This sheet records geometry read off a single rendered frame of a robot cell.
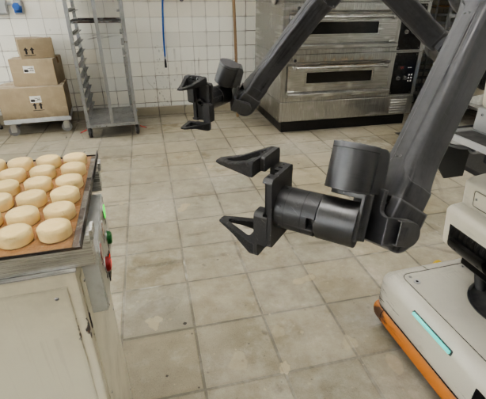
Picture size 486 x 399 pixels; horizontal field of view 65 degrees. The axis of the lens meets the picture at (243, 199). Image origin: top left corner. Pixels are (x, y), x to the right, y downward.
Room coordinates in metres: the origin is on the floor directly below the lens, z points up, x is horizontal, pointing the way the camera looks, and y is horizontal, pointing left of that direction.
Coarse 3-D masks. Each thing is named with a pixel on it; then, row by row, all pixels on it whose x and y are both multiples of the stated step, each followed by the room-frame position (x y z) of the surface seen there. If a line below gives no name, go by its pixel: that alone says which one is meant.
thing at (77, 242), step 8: (96, 152) 0.85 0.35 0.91; (96, 160) 0.81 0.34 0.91; (88, 176) 0.74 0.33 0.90; (88, 184) 0.70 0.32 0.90; (88, 192) 0.64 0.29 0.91; (88, 200) 0.61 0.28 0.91; (80, 208) 0.60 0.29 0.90; (88, 208) 0.60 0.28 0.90; (80, 216) 0.57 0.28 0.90; (80, 224) 0.55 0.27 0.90; (80, 232) 0.52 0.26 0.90; (80, 240) 0.48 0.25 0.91; (72, 248) 0.48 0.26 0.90; (80, 248) 0.48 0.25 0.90; (8, 256) 0.45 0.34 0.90; (16, 256) 0.46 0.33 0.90; (24, 256) 0.46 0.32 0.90
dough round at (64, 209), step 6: (48, 204) 0.58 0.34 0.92; (54, 204) 0.58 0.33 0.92; (60, 204) 0.58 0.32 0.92; (66, 204) 0.58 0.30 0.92; (72, 204) 0.58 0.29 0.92; (48, 210) 0.56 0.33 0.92; (54, 210) 0.56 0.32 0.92; (60, 210) 0.56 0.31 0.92; (66, 210) 0.56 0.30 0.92; (72, 210) 0.57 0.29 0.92; (48, 216) 0.55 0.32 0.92; (54, 216) 0.55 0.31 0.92; (60, 216) 0.55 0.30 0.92; (66, 216) 0.55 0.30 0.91; (72, 216) 0.56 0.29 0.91
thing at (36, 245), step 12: (84, 180) 0.72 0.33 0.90; (48, 192) 0.66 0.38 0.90; (0, 228) 0.53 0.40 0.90; (72, 228) 0.53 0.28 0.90; (36, 240) 0.50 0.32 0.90; (72, 240) 0.50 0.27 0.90; (0, 252) 0.47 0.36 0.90; (12, 252) 0.47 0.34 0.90; (24, 252) 0.47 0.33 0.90; (36, 252) 0.47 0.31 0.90
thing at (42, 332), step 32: (0, 288) 0.47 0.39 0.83; (32, 288) 0.48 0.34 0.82; (64, 288) 0.49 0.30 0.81; (0, 320) 0.46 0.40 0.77; (32, 320) 0.48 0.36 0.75; (64, 320) 0.49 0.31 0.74; (96, 320) 0.56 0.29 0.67; (0, 352) 0.46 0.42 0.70; (32, 352) 0.47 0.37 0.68; (64, 352) 0.49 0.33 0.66; (96, 352) 0.50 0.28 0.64; (0, 384) 0.45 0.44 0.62; (32, 384) 0.47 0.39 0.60; (64, 384) 0.48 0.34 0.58; (96, 384) 0.50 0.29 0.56; (128, 384) 0.78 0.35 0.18
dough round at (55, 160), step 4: (40, 156) 0.80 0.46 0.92; (44, 156) 0.80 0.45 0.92; (48, 156) 0.80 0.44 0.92; (52, 156) 0.80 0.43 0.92; (56, 156) 0.80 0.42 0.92; (36, 160) 0.78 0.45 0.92; (40, 160) 0.78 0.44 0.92; (44, 160) 0.78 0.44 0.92; (48, 160) 0.78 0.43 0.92; (52, 160) 0.78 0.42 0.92; (56, 160) 0.79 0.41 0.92; (60, 160) 0.80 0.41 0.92; (36, 164) 0.78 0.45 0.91; (40, 164) 0.77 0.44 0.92; (44, 164) 0.77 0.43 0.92; (48, 164) 0.77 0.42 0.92; (52, 164) 0.78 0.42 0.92; (56, 164) 0.78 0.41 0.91; (60, 164) 0.80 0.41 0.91
